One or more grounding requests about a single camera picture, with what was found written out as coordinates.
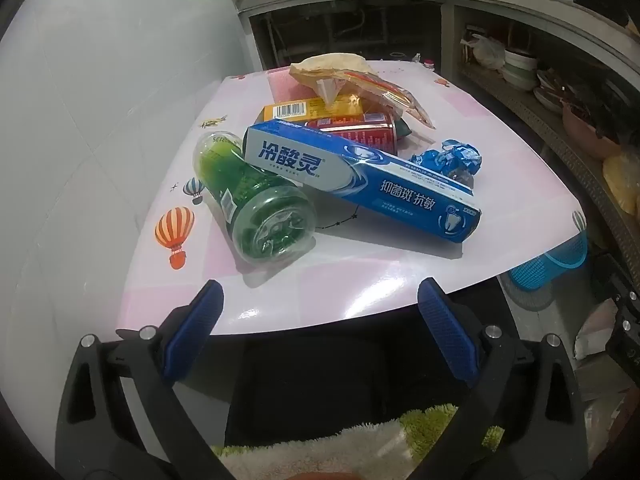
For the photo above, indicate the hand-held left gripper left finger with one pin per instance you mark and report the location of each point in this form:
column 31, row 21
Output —
column 200, row 316

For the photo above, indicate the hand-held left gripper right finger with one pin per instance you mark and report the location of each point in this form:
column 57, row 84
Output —
column 446, row 332

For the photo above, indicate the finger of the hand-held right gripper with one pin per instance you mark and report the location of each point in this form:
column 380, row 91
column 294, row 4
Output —
column 625, row 340

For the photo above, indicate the blue mesh basket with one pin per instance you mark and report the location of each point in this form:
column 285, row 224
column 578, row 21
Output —
column 550, row 265

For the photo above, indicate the green plastic bottle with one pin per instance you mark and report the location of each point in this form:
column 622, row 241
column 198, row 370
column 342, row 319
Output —
column 235, row 185

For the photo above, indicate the blue wrapper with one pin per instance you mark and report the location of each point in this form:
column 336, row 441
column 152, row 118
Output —
column 450, row 157

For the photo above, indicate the blue toothpaste box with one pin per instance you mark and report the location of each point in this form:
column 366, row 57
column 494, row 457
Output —
column 350, row 180

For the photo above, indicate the red drink can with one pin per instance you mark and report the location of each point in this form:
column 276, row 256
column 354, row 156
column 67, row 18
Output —
column 360, row 130

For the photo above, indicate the clear orange snack wrapper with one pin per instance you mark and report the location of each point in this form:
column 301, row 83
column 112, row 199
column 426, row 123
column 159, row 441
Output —
column 390, row 95

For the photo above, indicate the yellow cardboard box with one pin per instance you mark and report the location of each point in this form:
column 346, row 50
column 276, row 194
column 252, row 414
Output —
column 345, row 106

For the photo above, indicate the yellow bag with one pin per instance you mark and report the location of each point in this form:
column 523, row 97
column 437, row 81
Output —
column 622, row 182

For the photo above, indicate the fuzzy white green garment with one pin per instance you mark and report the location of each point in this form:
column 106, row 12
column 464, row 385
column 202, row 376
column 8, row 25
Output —
column 320, row 440

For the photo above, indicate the brown bowl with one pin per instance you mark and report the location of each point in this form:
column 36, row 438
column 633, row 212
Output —
column 585, row 130

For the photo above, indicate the stacked plates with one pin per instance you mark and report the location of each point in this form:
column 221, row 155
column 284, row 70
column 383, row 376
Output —
column 547, row 95

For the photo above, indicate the stacked white bowls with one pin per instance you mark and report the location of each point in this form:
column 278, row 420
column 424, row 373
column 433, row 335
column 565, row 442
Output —
column 520, row 67

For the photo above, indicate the white plastic bag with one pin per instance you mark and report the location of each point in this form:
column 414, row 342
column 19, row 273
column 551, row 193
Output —
column 485, row 52

